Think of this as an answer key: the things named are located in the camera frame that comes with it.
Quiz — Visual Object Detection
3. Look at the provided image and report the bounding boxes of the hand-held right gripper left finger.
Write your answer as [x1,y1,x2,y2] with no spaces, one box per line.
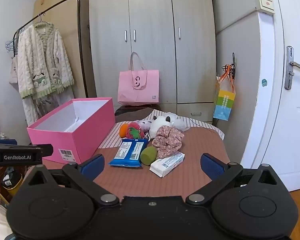
[25,154,120,206]

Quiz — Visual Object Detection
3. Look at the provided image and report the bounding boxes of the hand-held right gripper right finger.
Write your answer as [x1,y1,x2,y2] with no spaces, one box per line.
[186,153,284,205]

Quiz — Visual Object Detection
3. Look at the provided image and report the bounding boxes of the pink cardboard box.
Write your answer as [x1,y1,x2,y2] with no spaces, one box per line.
[27,97,115,165]

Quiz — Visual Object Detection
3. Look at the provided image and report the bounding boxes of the blue wet wipes pack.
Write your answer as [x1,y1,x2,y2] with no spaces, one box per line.
[108,139,149,167]

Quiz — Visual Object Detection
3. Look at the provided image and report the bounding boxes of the white tissue pack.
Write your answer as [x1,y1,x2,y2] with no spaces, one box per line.
[149,152,185,178]

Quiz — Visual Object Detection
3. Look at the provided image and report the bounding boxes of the floral fabric scrunchie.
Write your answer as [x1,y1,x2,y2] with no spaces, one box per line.
[152,127,185,158]

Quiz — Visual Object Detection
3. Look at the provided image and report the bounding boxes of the red strawberry plush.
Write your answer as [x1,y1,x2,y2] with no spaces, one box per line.
[126,122,145,140]

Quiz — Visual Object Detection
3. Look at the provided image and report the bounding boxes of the green egg makeup sponge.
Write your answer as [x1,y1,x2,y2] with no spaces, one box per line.
[140,146,157,166]

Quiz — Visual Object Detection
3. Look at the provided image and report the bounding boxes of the white plush toy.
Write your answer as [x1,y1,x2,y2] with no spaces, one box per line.
[149,113,190,138]

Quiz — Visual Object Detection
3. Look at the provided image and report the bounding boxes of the purple plush toy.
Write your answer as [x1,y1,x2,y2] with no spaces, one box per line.
[137,120,154,133]

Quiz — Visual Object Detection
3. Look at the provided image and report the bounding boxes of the yellow bin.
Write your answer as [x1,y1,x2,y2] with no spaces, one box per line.
[1,167,24,195]

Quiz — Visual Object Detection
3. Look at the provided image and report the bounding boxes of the colourful paper gift bag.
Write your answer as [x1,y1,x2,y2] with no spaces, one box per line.
[213,65,237,122]

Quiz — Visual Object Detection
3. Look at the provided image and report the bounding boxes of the small white tote bag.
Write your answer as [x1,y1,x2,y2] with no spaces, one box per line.
[9,55,19,84]

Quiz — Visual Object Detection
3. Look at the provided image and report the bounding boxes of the pink tote bag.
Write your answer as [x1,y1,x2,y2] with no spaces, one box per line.
[117,52,160,106]

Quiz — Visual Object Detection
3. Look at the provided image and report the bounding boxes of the white door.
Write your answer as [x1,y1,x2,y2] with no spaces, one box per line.
[242,0,300,193]

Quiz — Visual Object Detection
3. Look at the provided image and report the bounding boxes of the black metal clothes rack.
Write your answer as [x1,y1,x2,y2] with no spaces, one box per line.
[12,0,88,98]

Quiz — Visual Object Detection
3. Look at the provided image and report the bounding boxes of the light wooden cabinet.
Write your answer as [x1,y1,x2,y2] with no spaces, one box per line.
[32,0,90,100]

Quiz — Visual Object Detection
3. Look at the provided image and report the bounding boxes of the grey wooden wardrobe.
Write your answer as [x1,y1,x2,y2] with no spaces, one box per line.
[87,0,217,123]

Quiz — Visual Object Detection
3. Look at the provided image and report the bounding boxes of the wire clothes hangers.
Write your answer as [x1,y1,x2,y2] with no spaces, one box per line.
[5,27,22,55]

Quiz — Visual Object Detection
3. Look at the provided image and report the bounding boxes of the black wall hook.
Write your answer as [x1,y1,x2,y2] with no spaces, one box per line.
[221,52,237,78]

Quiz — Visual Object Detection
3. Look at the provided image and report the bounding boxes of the silver door handle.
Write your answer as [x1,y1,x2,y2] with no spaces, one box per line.
[284,46,300,90]

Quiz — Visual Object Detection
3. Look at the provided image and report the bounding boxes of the beige wall switch box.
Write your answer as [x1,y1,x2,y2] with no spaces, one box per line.
[254,0,275,15]

